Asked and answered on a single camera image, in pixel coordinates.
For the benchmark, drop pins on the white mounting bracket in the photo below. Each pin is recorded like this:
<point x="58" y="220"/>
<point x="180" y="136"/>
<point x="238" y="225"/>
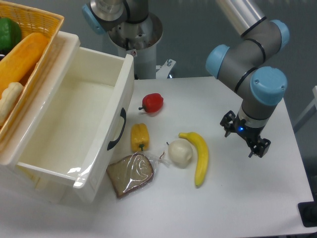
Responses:
<point x="165" y="71"/>

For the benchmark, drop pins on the black device at edge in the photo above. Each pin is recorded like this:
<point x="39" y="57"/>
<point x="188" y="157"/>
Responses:
<point x="308" y="213"/>

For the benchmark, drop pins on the orange baguette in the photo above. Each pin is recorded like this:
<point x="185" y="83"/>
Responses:
<point x="24" y="56"/>

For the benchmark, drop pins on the black drawer handle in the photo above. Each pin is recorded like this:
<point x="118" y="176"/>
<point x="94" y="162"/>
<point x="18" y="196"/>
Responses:
<point x="114" y="142"/>

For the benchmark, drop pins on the white drawer cabinet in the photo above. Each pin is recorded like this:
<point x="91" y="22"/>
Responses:
<point x="51" y="71"/>

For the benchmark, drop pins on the green bell pepper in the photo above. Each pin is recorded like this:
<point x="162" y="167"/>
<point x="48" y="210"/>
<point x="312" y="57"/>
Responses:
<point x="10" y="34"/>

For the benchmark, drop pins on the pale bread roll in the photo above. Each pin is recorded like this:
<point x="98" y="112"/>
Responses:
<point x="8" y="99"/>

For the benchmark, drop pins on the yellow bell pepper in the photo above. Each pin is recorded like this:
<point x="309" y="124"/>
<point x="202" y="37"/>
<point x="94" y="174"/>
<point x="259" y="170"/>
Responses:
<point x="139" y="137"/>

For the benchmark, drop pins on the yellow wicker basket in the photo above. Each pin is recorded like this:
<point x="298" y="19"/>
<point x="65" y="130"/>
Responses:
<point x="32" y="32"/>

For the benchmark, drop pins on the red bell pepper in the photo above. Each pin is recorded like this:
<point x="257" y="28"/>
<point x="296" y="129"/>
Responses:
<point x="152" y="103"/>

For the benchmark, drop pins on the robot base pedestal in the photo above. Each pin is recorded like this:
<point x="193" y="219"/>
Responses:
<point x="140" y="41"/>

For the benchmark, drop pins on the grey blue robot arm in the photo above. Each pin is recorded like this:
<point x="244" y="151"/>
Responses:
<point x="241" y="68"/>

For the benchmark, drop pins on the white plastic drawer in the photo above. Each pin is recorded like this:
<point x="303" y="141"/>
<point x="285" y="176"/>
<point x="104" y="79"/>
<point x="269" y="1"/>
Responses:
<point x="70" y="142"/>

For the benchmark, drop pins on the yellow banana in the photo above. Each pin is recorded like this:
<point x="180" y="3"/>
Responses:
<point x="202" y="153"/>

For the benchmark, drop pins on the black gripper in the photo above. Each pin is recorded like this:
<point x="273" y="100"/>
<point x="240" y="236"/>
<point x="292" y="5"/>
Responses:
<point x="258" y="146"/>

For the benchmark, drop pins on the bread slice in plastic bag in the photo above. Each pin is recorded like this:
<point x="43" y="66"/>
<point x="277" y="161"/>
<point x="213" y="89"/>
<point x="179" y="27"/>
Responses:
<point x="134" y="172"/>

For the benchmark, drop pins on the white frame at right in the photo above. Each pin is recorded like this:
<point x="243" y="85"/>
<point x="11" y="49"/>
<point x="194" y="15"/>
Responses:
<point x="307" y="113"/>

